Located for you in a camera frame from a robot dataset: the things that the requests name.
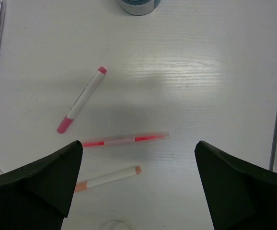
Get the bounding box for pink capped white marker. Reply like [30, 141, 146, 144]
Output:
[57, 66, 107, 134]

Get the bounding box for peach capped white marker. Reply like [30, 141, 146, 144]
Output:
[74, 166, 142, 192]

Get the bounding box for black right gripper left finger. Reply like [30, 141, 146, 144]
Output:
[0, 140, 83, 230]

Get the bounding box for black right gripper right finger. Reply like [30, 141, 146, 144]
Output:
[195, 141, 277, 230]

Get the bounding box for red pen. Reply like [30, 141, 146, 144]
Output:
[82, 132, 170, 148]

